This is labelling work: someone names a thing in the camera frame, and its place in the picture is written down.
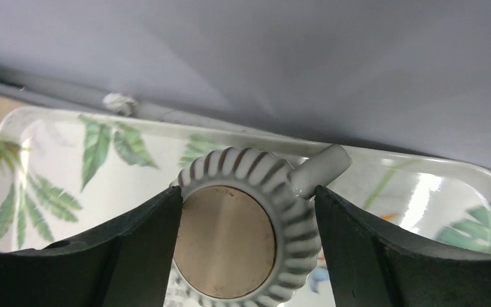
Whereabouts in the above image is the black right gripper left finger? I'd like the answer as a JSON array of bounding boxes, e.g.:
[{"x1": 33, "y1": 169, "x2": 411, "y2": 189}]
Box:
[{"x1": 0, "y1": 186, "x2": 183, "y2": 306}]

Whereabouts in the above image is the striped grey white mug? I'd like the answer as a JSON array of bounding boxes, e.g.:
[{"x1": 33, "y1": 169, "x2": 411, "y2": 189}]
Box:
[{"x1": 172, "y1": 145, "x2": 352, "y2": 306}]

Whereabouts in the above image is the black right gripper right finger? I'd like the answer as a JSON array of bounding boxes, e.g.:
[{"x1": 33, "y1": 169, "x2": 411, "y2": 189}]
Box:
[{"x1": 315, "y1": 185, "x2": 491, "y2": 307}]

